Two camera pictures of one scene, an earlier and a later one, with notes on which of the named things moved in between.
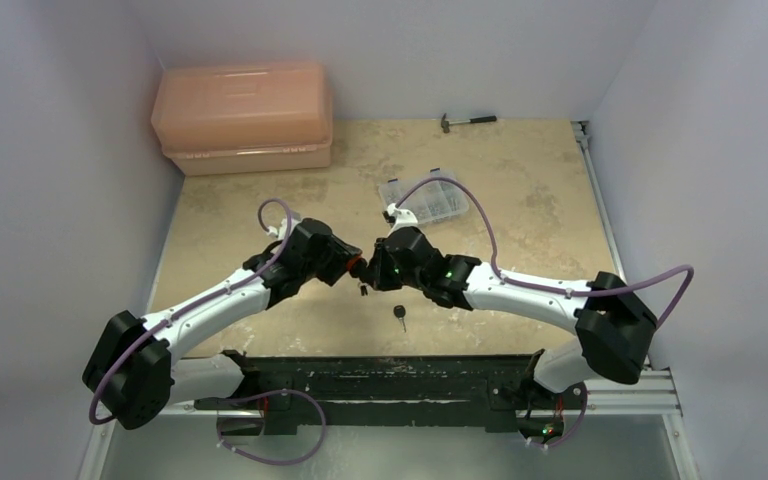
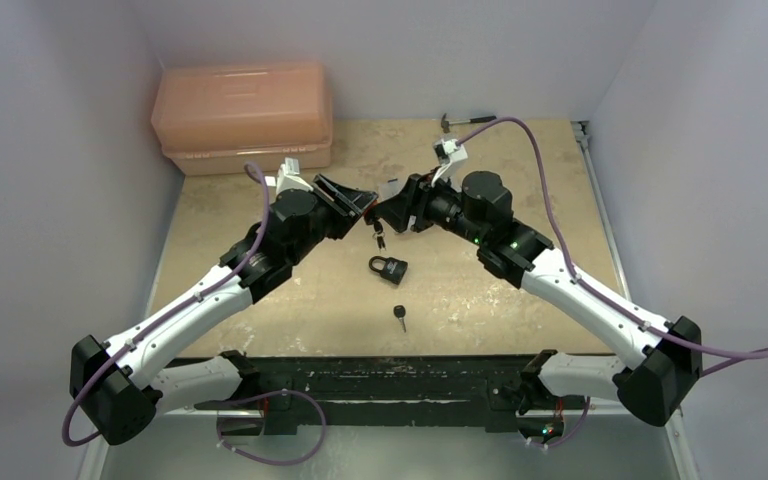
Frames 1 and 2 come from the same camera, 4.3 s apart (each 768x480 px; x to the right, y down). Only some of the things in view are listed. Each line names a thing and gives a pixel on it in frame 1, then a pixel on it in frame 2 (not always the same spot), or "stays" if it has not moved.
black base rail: (382, 393) stays
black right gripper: (379, 263) → (417, 206)
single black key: (400, 312) stays
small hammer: (446, 124) stays
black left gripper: (340, 254) → (345, 205)
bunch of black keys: (365, 289) → (379, 235)
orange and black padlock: (357, 267) → (370, 215)
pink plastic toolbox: (244, 118) stays
